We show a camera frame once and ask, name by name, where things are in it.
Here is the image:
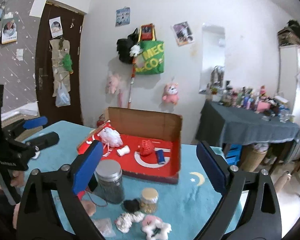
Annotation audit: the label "white panda plush keychain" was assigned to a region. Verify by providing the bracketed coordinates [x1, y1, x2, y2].
[129, 44, 142, 57]

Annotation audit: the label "dark brown door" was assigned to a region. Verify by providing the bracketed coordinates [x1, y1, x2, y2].
[35, 3, 84, 125]

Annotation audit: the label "beige hanging door organizer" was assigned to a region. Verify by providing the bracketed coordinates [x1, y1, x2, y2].
[50, 39, 71, 97]

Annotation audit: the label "white knitted soft toy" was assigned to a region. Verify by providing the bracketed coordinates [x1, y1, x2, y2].
[115, 211, 145, 233]

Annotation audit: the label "clear plastic packet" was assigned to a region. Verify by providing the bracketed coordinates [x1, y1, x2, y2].
[92, 218, 116, 237]

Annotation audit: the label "white wardrobe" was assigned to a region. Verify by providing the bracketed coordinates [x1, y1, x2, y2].
[278, 45, 300, 126]

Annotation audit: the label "white card on table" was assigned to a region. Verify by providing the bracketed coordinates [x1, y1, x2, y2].
[32, 151, 40, 159]

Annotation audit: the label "red-lined cardboard box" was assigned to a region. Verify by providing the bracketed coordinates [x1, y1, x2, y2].
[77, 107, 183, 184]

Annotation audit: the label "blue wall poster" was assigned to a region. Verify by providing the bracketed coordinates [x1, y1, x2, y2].
[115, 7, 130, 27]

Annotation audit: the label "wall mirror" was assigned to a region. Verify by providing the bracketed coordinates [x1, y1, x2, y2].
[199, 24, 225, 94]

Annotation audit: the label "small glass jar gold pieces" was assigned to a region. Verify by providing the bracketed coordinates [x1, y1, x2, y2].
[140, 187, 159, 214]

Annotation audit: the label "large glass jar tea leaves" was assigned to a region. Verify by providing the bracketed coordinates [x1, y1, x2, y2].
[96, 159, 125, 204]

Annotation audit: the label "white pink fluffy scrunchie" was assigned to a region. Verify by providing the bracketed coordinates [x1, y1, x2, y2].
[141, 215, 172, 240]

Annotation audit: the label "teal towel table cover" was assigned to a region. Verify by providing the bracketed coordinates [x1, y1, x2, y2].
[25, 121, 221, 239]

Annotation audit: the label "small white thread spool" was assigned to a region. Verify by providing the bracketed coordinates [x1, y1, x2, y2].
[117, 145, 130, 157]

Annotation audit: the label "photo collage on wall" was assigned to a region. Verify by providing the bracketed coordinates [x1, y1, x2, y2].
[172, 21, 194, 46]

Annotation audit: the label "round tan powder puff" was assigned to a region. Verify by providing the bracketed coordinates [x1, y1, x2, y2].
[81, 200, 96, 217]

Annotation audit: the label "pink broom stick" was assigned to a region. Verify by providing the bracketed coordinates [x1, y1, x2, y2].
[117, 92, 123, 107]

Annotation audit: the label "small blue soft roll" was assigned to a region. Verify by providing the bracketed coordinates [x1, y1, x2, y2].
[155, 150, 165, 165]

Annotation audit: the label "person's left hand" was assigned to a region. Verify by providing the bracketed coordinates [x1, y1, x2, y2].
[0, 166, 26, 230]

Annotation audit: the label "calendar picture on wallpaper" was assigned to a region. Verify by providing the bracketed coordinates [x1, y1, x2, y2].
[1, 18, 18, 44]

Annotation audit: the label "black backpack on wall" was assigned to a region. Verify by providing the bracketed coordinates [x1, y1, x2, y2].
[116, 28, 139, 64]

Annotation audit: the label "mop handle orange grips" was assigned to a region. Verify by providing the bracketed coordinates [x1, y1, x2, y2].
[127, 57, 137, 109]

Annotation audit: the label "portrait photo on door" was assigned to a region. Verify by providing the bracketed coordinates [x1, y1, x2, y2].
[49, 16, 63, 38]

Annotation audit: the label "black fuzzy scrunchie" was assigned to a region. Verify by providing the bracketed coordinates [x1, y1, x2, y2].
[123, 199, 140, 213]

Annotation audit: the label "pale pink bunny plush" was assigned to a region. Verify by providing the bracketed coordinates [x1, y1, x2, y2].
[106, 74, 121, 94]

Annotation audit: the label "green plush frog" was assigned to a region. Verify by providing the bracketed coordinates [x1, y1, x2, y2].
[62, 53, 74, 74]

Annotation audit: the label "table with grey cloth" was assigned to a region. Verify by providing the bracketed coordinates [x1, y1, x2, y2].
[195, 101, 300, 157]

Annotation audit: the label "pink bear plush on wall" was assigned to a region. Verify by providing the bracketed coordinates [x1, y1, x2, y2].
[162, 82, 179, 105]

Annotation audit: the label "white plastic bag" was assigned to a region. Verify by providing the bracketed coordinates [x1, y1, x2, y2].
[55, 82, 71, 107]

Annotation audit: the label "green tote bag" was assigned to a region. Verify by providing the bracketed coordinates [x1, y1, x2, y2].
[136, 26, 165, 75]

